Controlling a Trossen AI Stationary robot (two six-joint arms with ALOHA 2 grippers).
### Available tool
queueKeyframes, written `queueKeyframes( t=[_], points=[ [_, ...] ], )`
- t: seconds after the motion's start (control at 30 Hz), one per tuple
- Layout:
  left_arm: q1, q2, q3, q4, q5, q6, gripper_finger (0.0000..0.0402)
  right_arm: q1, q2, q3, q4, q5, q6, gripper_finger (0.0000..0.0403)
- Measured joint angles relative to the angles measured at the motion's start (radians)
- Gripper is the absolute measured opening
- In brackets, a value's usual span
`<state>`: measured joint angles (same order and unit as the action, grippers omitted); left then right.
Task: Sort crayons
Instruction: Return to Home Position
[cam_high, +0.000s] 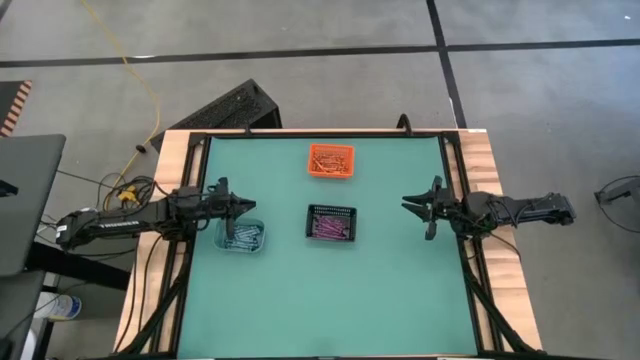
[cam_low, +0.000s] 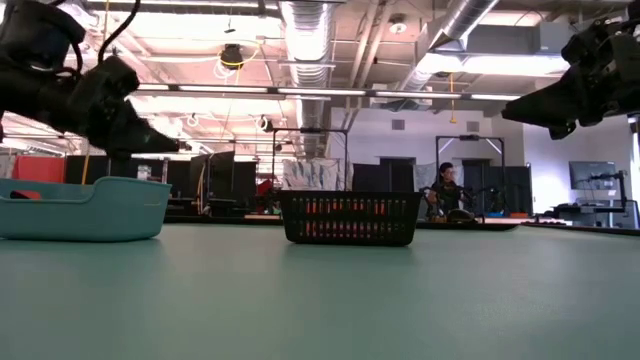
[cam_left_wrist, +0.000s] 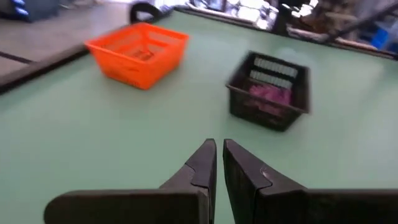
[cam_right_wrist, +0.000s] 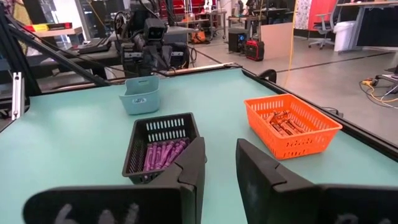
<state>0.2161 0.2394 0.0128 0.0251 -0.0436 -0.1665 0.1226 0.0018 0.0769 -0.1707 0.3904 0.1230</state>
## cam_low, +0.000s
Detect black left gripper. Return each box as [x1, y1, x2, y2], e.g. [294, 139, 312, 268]
[38, 83, 181, 163]

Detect black plastic basket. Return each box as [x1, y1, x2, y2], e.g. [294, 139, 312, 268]
[277, 189, 424, 247]

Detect ceiling light strip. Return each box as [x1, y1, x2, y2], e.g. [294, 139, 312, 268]
[134, 82, 524, 104]

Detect black metal frame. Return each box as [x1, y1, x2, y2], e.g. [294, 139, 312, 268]
[434, 133, 506, 216]

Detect black table border frame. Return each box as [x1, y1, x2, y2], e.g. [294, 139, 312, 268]
[162, 213, 640, 237]

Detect black partition panels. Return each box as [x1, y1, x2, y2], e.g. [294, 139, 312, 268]
[64, 149, 259, 217]

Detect teal plastic bin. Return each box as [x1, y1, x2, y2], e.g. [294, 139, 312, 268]
[0, 175, 173, 244]

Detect black computer monitor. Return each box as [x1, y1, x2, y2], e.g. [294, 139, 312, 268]
[568, 159, 618, 191]

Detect red partition panel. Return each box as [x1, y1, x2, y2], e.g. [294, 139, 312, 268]
[12, 154, 67, 184]

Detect person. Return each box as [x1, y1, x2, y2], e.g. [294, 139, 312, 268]
[424, 161, 477, 224]

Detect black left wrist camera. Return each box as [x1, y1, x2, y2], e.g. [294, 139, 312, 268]
[74, 54, 142, 109]

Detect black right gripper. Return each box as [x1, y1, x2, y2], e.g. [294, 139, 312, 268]
[501, 17, 640, 142]

